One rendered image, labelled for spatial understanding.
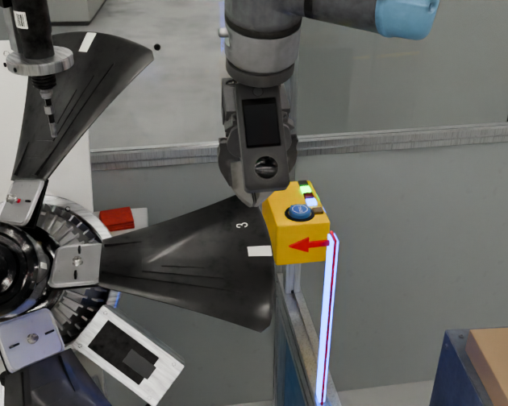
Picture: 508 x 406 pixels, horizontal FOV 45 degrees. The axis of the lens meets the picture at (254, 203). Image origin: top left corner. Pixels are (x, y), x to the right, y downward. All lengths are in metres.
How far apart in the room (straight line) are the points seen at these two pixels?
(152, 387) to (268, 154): 0.44
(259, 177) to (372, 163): 1.06
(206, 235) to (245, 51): 0.33
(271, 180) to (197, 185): 0.98
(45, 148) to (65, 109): 0.06
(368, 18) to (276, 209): 0.65
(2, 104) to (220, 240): 0.49
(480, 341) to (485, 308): 1.18
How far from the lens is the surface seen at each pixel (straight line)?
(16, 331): 0.85
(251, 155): 0.62
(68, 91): 0.88
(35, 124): 0.91
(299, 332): 1.19
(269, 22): 0.58
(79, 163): 1.09
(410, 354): 2.16
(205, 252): 0.82
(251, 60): 0.60
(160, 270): 0.80
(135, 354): 0.92
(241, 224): 0.86
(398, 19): 0.55
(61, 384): 0.86
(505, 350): 0.96
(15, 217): 0.86
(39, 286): 0.81
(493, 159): 1.81
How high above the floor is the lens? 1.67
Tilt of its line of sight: 31 degrees down
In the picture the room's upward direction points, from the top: straight up
